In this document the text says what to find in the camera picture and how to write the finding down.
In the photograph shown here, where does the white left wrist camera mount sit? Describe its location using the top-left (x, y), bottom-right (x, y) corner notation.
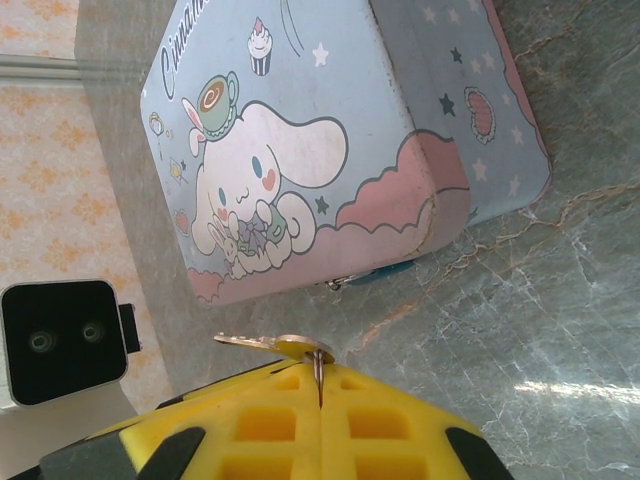
top-left (0, 379), bottom-right (133, 444)

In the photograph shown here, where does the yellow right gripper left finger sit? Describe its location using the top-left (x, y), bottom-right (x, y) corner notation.
top-left (118, 359), bottom-right (323, 480)

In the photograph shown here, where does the blue padlock with silver shackle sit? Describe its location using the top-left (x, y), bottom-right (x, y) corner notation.
top-left (324, 258), bottom-right (417, 293)

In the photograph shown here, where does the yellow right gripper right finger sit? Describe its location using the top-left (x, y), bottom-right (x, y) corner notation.
top-left (319, 363), bottom-right (517, 480)

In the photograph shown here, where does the aluminium frame post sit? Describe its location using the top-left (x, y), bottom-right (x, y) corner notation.
top-left (0, 53), bottom-right (82, 84)

